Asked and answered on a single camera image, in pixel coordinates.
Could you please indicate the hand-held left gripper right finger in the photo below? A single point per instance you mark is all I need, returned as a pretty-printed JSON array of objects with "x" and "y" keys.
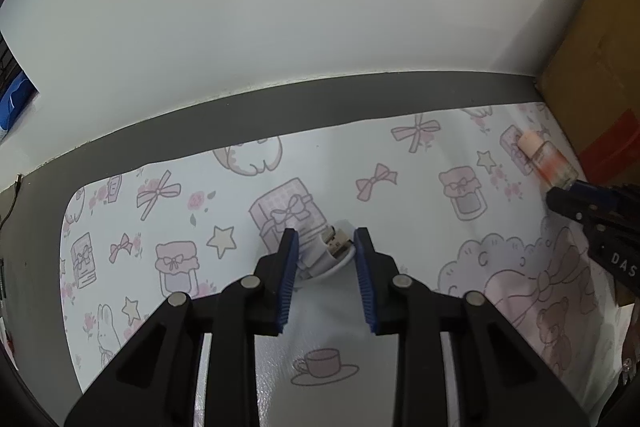
[{"x": 365, "y": 282}]

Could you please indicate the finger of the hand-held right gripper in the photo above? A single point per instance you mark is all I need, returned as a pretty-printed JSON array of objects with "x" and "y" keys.
[
  {"x": 565, "y": 202},
  {"x": 597, "y": 191}
]

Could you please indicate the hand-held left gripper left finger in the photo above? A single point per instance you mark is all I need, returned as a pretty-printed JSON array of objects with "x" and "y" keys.
[{"x": 287, "y": 282}]

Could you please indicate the small pink bottle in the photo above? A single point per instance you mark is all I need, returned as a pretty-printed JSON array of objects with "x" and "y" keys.
[{"x": 545, "y": 162}]

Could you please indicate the brown cardboard box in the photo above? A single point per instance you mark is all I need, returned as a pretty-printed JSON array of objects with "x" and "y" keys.
[{"x": 595, "y": 107}]

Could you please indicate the white printed table mat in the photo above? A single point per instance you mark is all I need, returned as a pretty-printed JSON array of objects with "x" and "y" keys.
[{"x": 400, "y": 217}]

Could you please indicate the blue white packet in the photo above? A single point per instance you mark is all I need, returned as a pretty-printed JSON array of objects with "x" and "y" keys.
[{"x": 12, "y": 99}]

